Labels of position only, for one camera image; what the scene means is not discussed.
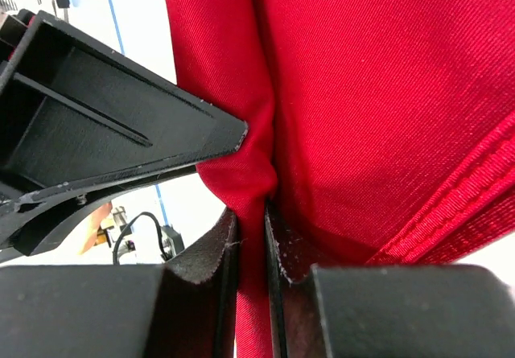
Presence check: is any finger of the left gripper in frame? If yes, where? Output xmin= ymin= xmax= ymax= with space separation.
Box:
xmin=1 ymin=10 xmax=249 ymax=256

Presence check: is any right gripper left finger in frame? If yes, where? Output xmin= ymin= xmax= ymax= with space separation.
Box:
xmin=1 ymin=211 xmax=238 ymax=357

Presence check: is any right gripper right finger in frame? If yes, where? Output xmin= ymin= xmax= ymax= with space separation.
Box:
xmin=265 ymin=205 xmax=514 ymax=357

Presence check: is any red cloth napkin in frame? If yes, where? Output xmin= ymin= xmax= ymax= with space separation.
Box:
xmin=166 ymin=0 xmax=514 ymax=357

